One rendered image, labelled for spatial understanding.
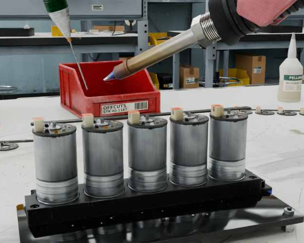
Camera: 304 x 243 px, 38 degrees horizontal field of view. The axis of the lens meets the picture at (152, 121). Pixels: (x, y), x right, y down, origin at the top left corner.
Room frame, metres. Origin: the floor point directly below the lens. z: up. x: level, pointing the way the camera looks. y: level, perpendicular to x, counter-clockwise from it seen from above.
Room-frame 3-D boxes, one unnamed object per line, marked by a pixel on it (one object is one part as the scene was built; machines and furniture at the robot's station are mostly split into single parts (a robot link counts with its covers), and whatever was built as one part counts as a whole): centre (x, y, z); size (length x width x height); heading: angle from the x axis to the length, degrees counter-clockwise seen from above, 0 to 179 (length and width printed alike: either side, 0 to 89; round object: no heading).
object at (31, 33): (2.65, 0.82, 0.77); 0.24 x 0.16 x 0.04; 93
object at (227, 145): (0.28, -0.05, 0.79); 0.02 x 0.02 x 0.05
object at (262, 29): (3.13, -0.89, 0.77); 0.24 x 0.16 x 0.04; 106
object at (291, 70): (0.66, -0.21, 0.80); 0.03 x 0.03 x 0.10
